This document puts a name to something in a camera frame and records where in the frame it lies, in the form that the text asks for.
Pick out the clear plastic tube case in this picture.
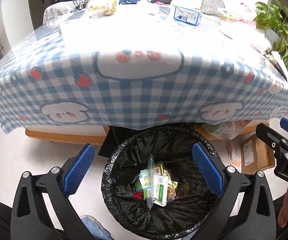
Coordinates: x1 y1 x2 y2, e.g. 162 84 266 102
147 154 155 210

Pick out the clear plastic bags pile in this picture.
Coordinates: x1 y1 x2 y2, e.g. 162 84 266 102
202 120 250 140

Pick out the green potted plant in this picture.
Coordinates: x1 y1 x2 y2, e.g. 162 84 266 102
254 0 288 69

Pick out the white green medicine box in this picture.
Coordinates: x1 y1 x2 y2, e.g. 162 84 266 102
137 169 172 207

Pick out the small green box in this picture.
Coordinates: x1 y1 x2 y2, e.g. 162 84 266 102
134 177 147 192

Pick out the black lined trash bin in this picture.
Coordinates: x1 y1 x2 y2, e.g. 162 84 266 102
102 126 218 239

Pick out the person's right hand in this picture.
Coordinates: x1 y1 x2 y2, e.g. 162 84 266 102
277 188 288 228

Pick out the blue white milk carton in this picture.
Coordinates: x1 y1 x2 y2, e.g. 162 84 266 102
174 7 202 26

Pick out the red mesh net bag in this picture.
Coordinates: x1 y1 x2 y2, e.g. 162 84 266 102
133 191 144 201

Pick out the cardboard box on floor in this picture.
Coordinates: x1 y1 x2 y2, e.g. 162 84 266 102
241 134 275 174

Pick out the blue checkered bear tablecloth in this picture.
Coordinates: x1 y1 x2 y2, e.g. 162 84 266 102
0 5 288 133

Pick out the gold foil snack bag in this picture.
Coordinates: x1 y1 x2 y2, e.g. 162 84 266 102
160 163 178 203

